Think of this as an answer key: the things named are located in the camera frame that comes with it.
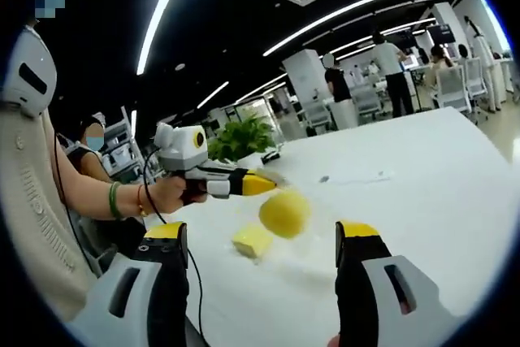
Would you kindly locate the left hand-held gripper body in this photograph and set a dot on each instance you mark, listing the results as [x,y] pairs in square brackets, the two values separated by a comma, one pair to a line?
[183,148]

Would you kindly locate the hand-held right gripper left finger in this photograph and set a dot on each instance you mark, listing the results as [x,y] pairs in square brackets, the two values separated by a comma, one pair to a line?
[134,302]

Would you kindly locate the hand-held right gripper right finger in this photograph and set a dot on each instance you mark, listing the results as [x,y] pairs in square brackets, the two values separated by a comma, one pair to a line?
[378,294]

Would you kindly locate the person's left hand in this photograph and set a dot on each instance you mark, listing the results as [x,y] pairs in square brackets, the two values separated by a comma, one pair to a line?
[168,196]

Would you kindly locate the person's right hand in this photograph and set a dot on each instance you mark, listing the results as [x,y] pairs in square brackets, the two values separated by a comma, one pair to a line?
[334,341]

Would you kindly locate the small black object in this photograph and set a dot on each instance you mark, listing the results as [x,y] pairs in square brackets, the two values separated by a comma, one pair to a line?
[270,156]

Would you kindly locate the green potted plant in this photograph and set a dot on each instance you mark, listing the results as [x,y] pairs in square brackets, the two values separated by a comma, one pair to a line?
[241,137]

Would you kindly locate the white metal shelf rack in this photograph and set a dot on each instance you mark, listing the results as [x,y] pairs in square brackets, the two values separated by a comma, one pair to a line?
[122,148]

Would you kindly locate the short ceiling light strip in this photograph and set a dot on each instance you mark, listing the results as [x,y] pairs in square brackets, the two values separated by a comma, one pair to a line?
[213,94]

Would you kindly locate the white mesh office chair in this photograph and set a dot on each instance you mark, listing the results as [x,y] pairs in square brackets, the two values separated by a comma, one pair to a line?
[453,85]
[476,76]
[367,101]
[317,115]

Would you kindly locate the white chest-worn device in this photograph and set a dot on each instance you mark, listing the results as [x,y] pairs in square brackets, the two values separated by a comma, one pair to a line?
[36,58]

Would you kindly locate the dark monitor screen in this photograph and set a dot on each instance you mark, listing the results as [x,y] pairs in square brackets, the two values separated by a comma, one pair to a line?
[439,33]

